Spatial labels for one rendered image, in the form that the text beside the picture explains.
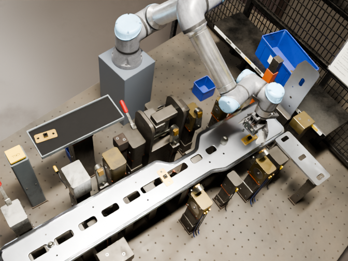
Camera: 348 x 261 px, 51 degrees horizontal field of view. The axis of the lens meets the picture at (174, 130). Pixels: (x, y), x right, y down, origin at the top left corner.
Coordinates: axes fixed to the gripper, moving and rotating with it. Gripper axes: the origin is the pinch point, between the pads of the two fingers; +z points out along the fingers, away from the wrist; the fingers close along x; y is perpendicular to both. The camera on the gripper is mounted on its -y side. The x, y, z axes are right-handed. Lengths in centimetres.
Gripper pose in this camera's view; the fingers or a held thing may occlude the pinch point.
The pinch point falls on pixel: (252, 133)
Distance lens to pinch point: 177.3
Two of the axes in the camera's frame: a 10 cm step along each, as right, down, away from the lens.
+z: -1.3, 5.3, 8.4
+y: -8.0, 4.4, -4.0
